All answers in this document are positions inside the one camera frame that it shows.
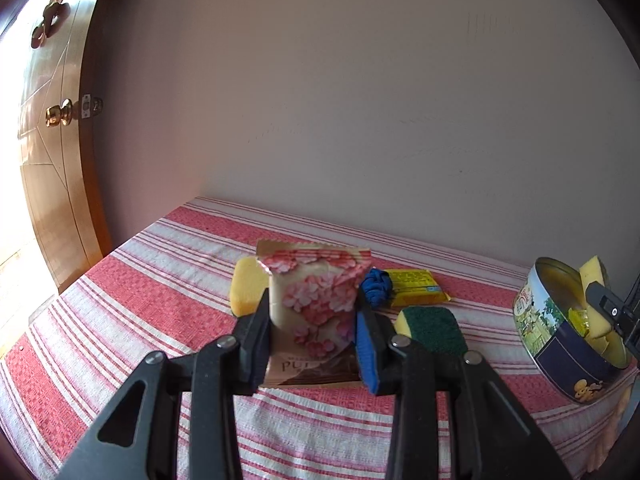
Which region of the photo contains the green yellow scouring sponge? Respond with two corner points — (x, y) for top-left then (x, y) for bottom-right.
(392, 306), (470, 358)

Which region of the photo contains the pink floral tissue pack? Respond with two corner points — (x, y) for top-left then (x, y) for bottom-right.
(255, 240), (373, 388)

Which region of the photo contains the wooden door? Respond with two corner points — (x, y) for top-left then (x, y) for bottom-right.
(0, 0), (113, 296)

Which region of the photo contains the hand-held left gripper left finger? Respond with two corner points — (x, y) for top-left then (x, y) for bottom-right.
(55, 291), (274, 480)

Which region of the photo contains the yellow packet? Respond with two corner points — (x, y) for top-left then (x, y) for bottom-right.
(387, 269), (455, 308)

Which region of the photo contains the red white striped tablecloth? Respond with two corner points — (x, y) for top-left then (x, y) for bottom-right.
(0, 196), (640, 480)

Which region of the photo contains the metal door latch plate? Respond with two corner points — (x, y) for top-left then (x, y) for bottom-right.
(80, 92), (105, 120)

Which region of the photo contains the dark carved door ornament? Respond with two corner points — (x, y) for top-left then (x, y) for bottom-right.
(30, 0), (86, 50)

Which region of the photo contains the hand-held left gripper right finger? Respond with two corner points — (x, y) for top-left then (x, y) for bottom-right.
(354, 302), (573, 480)

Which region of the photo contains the small blue knotted cloth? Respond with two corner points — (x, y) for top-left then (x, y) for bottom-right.
(361, 268), (396, 311)

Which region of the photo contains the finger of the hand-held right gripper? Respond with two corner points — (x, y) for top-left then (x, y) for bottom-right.
(586, 272), (640, 361)

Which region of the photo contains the round blue cookie tin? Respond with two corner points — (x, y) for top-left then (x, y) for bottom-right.
(514, 256), (640, 405)

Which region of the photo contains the brass door knob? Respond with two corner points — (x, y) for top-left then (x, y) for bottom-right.
(45, 101), (76, 128)

